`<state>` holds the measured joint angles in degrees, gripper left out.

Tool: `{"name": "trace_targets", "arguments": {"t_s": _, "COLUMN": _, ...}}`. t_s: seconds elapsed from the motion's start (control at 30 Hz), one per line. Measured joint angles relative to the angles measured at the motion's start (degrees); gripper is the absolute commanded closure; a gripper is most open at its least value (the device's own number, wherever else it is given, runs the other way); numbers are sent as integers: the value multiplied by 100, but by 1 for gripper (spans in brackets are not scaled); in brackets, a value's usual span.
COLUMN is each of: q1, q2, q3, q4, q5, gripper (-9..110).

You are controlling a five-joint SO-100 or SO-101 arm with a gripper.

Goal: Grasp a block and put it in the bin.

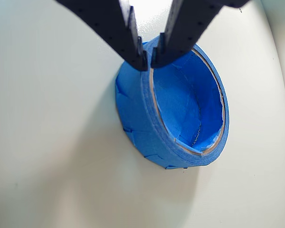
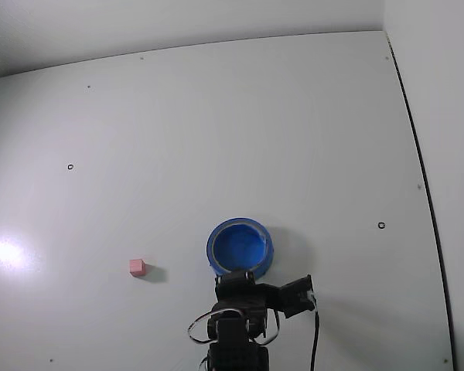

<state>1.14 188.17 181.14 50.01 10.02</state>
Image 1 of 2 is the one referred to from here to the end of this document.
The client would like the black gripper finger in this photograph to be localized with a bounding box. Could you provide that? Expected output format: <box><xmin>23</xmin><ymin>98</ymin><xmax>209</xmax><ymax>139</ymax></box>
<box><xmin>56</xmin><ymin>0</ymin><xmax>149</xmax><ymax>72</ymax></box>
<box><xmin>151</xmin><ymin>0</ymin><xmax>250</xmax><ymax>69</ymax></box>

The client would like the blue tape roll bin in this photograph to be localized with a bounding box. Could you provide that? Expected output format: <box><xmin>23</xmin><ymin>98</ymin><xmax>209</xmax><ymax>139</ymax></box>
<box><xmin>115</xmin><ymin>39</ymin><xmax>230</xmax><ymax>171</ymax></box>

